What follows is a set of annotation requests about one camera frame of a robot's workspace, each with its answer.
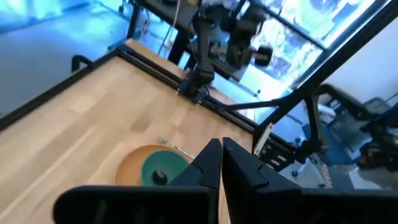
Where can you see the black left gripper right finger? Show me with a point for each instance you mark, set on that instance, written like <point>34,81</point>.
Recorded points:
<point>248,186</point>

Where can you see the silver frame bracket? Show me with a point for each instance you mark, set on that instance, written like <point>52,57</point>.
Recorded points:
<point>263,139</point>

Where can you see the black office chair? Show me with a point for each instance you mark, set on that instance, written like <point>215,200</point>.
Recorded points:
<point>379,137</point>

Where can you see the dark metal spoon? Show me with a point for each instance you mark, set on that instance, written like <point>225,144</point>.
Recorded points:
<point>160,177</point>

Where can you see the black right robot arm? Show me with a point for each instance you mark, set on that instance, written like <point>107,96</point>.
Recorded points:
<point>203,56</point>

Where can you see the black aluminium table frame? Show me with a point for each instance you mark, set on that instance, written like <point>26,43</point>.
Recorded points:
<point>149,67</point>

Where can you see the teal bowl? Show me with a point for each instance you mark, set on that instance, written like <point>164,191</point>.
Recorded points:
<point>168,163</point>

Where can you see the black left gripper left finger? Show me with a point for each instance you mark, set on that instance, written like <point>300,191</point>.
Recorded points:
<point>199,186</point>

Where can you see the orange round plate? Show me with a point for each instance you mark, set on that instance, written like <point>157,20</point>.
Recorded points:
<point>130,168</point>

